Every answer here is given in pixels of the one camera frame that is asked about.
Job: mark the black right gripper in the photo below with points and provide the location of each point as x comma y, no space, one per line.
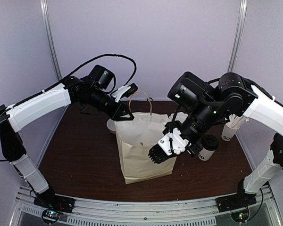
193,152

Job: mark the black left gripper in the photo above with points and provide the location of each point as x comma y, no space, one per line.
117,115

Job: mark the brown paper bag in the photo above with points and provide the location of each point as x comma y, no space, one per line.
134,140

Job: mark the white paper coffee cup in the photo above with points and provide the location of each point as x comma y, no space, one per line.
205,154

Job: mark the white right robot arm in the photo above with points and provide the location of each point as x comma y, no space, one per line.
207,105

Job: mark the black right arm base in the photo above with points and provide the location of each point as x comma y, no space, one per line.
235,201

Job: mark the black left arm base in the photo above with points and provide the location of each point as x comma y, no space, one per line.
54,202

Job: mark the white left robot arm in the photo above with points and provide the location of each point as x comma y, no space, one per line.
88,90

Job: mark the plain white round bowl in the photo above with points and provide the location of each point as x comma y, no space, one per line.
111,126

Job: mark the white scalloped bowl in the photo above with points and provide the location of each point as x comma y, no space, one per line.
181,116

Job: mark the paper cup holding straws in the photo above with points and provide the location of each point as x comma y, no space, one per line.
231,127

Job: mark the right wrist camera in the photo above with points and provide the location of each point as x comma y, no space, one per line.
169,146

